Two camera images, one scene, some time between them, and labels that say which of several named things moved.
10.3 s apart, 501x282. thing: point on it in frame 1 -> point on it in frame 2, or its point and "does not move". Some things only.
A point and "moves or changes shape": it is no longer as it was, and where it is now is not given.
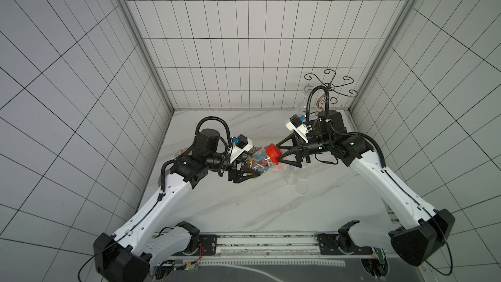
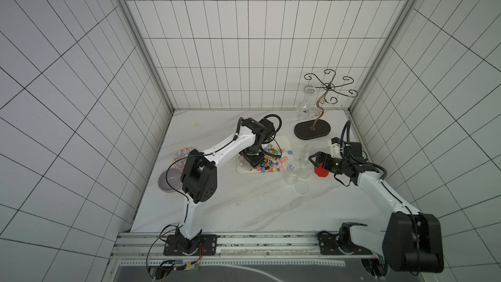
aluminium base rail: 272,249 does not move
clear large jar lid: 301,188 does not move
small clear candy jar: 304,173 moves or changes shape
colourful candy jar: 291,173 does not move
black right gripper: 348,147 -> 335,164
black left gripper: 238,174 -> 254,160
